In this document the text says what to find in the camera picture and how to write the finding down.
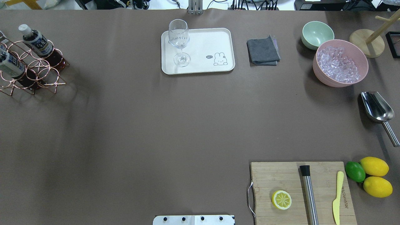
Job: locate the pink bowl of ice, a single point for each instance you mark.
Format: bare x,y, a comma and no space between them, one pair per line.
338,63

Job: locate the tea bottle white cap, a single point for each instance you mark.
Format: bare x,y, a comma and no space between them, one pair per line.
35,40

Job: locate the black framed tray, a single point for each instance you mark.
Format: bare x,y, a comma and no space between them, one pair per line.
393,39

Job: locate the folded grey cloth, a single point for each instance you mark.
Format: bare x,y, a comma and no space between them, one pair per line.
264,52

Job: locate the yellow lemon lower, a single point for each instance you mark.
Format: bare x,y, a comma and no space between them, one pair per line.
377,187

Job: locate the clear wine glass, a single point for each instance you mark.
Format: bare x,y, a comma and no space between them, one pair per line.
178,34

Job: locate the wooden mug tree stand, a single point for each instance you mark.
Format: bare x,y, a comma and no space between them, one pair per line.
370,42

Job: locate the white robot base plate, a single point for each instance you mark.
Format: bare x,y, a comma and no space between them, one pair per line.
194,220

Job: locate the copper wire bottle basket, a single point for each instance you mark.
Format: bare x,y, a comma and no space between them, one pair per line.
41,74

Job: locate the half lemon slice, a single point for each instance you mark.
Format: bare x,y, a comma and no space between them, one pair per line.
281,199

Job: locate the mint green bowl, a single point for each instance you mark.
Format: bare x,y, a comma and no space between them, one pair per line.
315,33

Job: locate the green lime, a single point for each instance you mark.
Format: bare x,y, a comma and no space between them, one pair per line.
355,171

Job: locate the steel ice scoop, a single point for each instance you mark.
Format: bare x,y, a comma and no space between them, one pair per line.
379,111

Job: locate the yellow lemon upper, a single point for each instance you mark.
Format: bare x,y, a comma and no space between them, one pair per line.
374,166

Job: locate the bamboo cutting board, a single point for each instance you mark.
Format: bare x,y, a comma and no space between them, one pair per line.
269,177

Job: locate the yellow plastic knife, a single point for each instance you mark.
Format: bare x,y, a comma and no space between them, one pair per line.
336,201

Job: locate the yellow lemon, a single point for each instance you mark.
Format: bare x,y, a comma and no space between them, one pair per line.
377,187
374,166

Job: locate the aluminium profile post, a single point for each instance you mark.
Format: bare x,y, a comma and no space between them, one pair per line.
195,7

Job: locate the cream rectangular tray with bunny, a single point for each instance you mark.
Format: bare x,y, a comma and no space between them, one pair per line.
210,50

